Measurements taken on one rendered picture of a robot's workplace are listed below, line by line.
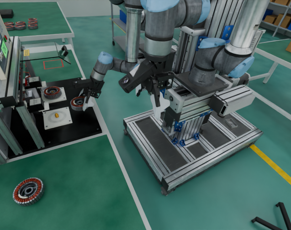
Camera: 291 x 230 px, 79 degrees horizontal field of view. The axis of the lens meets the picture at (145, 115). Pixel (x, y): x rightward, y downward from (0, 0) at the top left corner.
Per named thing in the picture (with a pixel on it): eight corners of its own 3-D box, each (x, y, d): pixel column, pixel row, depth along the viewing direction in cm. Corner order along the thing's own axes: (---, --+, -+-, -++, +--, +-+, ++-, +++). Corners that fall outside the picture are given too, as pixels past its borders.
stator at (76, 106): (87, 98, 117) (86, 93, 114) (92, 108, 109) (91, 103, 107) (70, 102, 113) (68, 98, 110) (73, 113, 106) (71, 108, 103)
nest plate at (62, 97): (63, 88, 132) (63, 86, 131) (66, 100, 123) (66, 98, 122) (41, 92, 127) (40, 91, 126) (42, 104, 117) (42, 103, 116)
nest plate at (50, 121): (68, 107, 117) (68, 106, 116) (72, 122, 107) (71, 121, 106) (43, 113, 111) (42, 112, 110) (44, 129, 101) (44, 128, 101)
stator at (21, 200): (29, 178, 82) (25, 174, 79) (50, 184, 80) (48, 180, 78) (9, 202, 74) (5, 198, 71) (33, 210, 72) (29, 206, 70)
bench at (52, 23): (66, 40, 394) (57, 1, 344) (83, 83, 275) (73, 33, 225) (7, 45, 354) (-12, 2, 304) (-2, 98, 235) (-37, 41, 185)
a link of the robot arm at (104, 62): (117, 58, 101) (109, 58, 93) (108, 75, 106) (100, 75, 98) (106, 50, 102) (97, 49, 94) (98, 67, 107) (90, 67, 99)
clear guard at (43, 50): (65, 49, 128) (63, 41, 124) (71, 64, 112) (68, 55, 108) (12, 54, 116) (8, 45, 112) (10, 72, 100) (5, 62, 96)
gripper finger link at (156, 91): (163, 106, 54) (156, 77, 52) (159, 107, 53) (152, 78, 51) (155, 105, 58) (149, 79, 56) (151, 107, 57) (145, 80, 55)
